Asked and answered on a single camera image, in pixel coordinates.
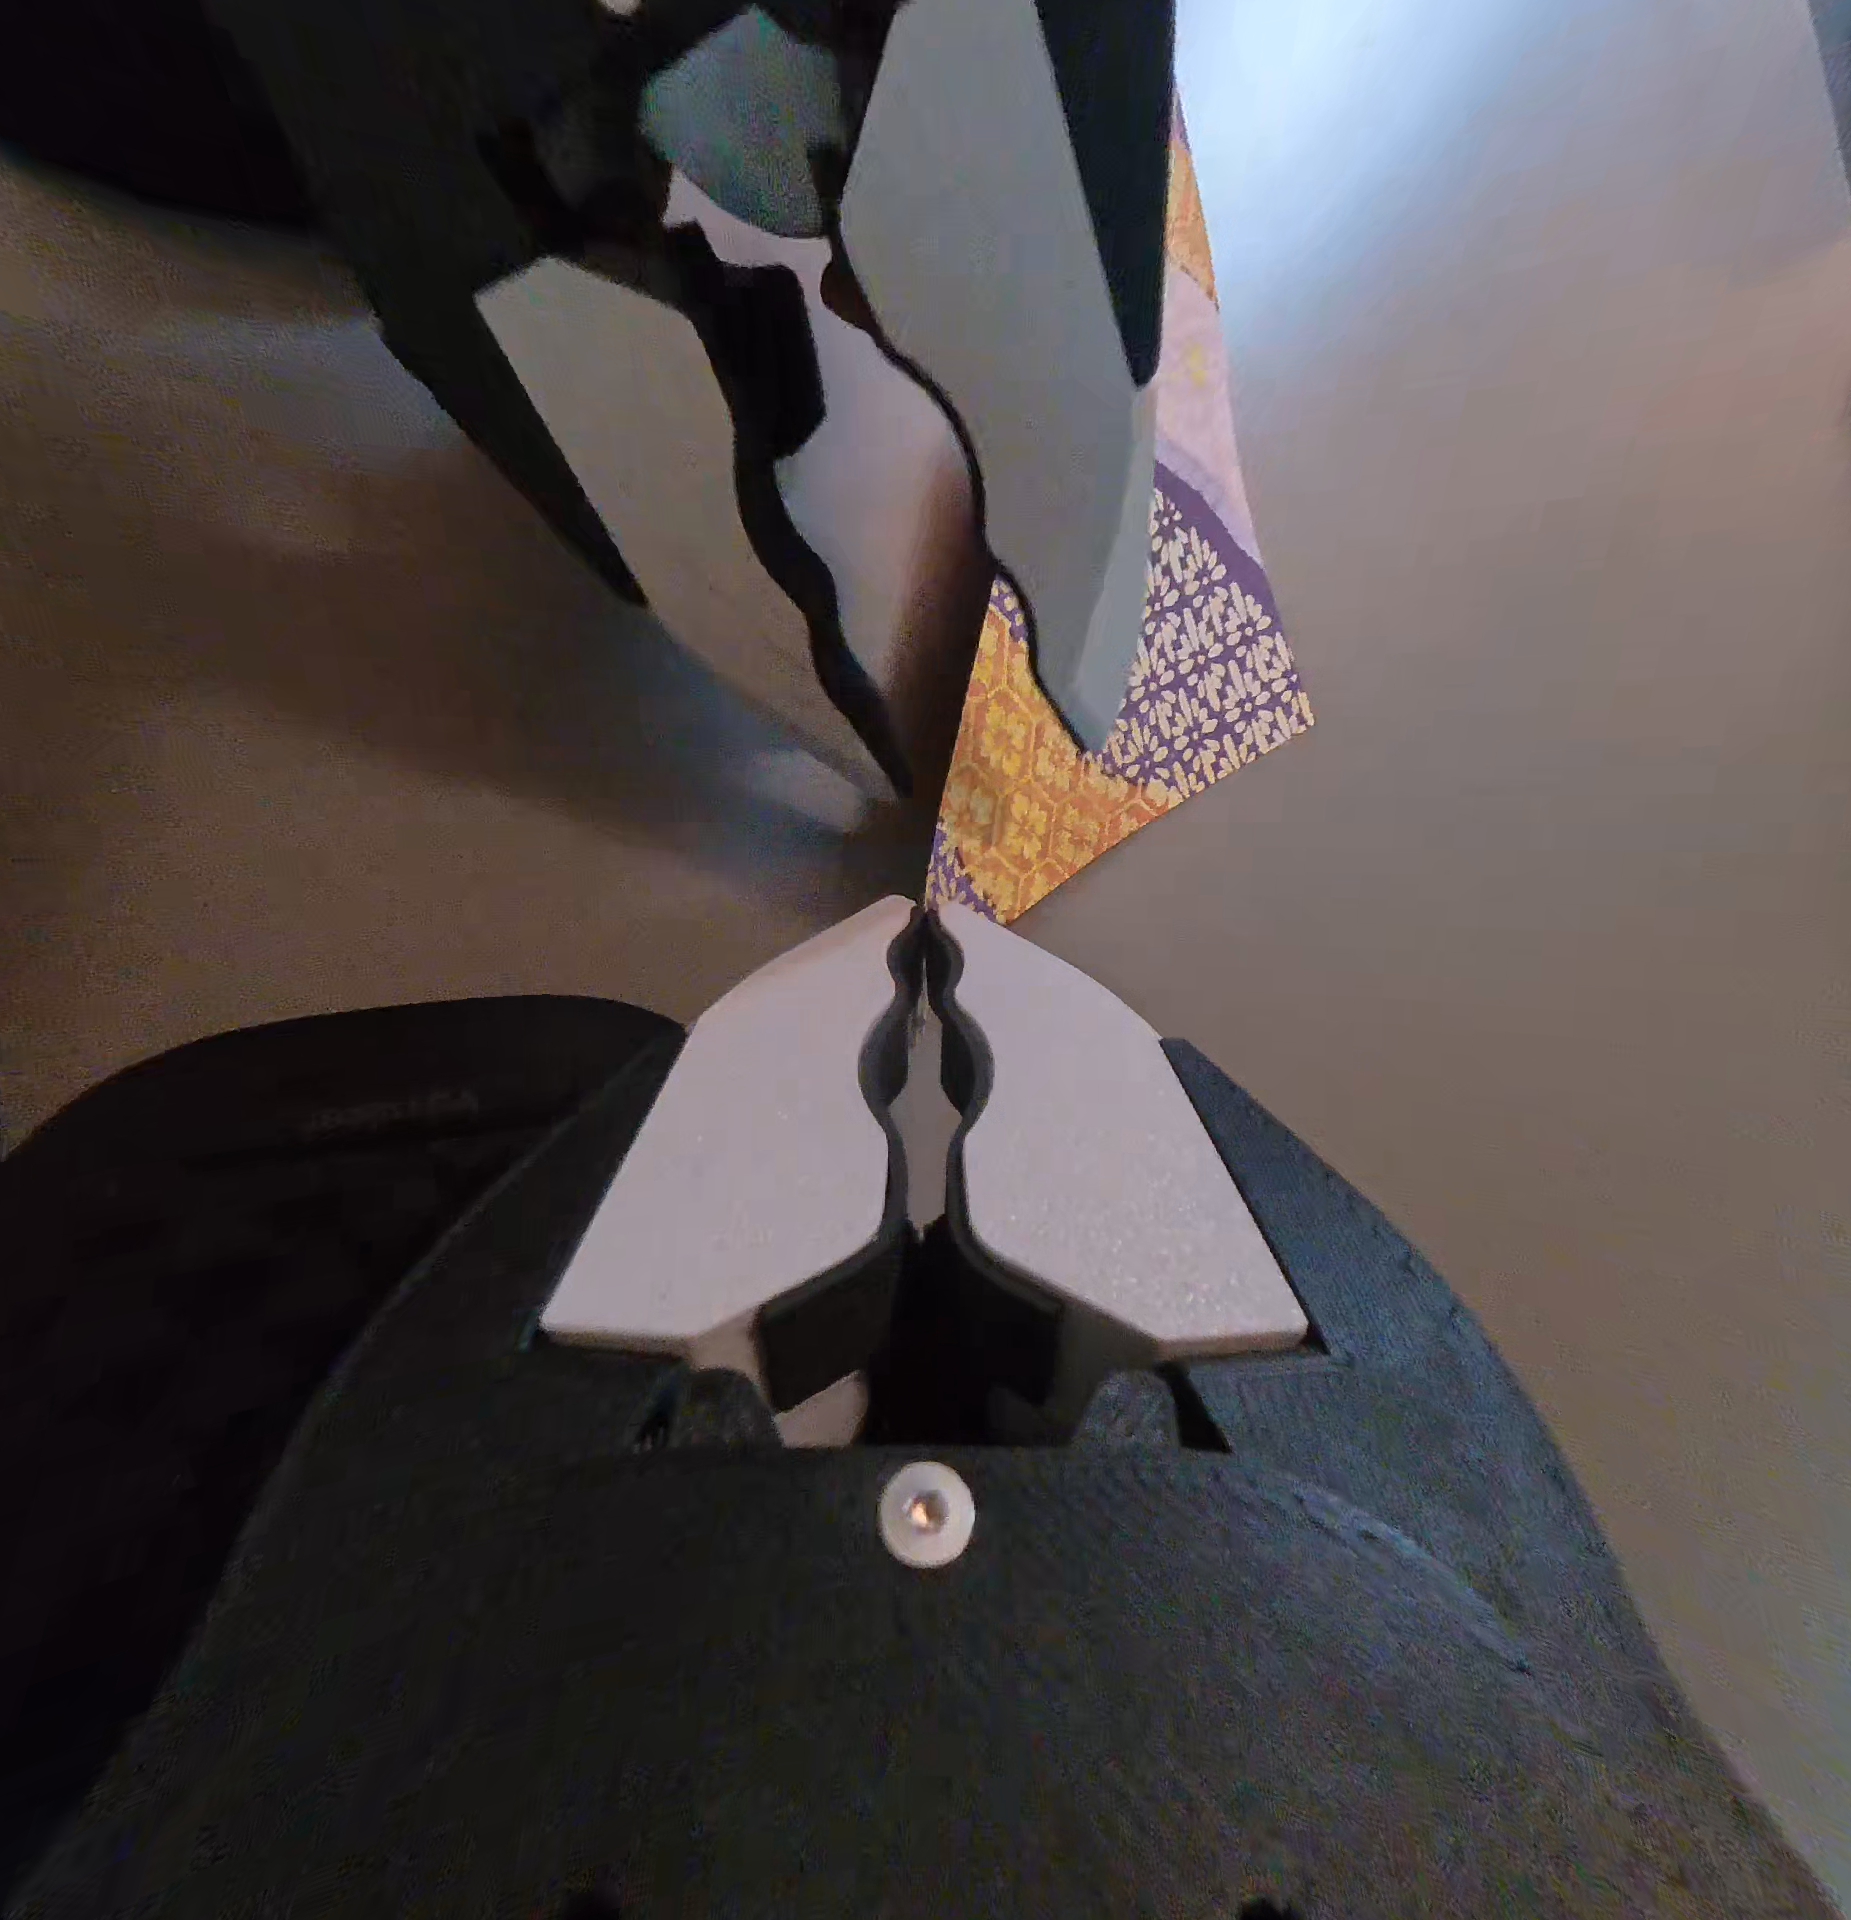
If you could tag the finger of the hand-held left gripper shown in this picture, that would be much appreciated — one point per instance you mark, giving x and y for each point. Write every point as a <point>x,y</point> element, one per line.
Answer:
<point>986,300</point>
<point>642,435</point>

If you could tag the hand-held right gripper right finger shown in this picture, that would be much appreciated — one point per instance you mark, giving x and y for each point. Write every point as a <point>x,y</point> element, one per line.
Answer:
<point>1091,1171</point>

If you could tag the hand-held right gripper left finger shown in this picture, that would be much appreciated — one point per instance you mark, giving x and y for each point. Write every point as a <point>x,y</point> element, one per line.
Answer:
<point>746,1171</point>

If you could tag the purple yellow patterned origami paper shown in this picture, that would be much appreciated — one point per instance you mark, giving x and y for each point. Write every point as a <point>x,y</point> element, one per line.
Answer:
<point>1167,706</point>

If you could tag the black rounded object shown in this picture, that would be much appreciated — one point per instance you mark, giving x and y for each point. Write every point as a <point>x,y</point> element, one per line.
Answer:
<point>192,1275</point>

